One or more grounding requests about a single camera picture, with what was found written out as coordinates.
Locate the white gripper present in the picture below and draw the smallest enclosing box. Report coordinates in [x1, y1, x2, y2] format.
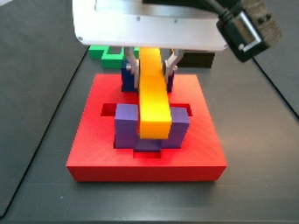
[72, 0, 226, 88]

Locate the yellow rectangular bar block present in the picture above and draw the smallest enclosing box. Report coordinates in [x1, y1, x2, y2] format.
[138, 47, 172, 139]

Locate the red slotted board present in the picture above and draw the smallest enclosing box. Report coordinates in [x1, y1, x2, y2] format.
[66, 74, 226, 182]

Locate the green zigzag block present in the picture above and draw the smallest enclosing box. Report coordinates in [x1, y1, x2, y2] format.
[88, 45, 126, 69]

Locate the dark blue U-shaped block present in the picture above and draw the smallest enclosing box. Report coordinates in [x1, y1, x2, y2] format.
[121, 59, 173, 93]

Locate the purple U-shaped block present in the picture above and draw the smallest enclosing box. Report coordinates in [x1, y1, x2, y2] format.
[114, 104, 190, 152]

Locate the black angle bracket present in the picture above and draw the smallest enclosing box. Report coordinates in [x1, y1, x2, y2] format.
[177, 51, 214, 68]

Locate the black camera cable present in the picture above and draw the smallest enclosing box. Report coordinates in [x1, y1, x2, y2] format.
[200, 0, 234, 21]

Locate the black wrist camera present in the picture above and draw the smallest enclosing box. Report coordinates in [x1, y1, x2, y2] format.
[216, 0, 281, 62]

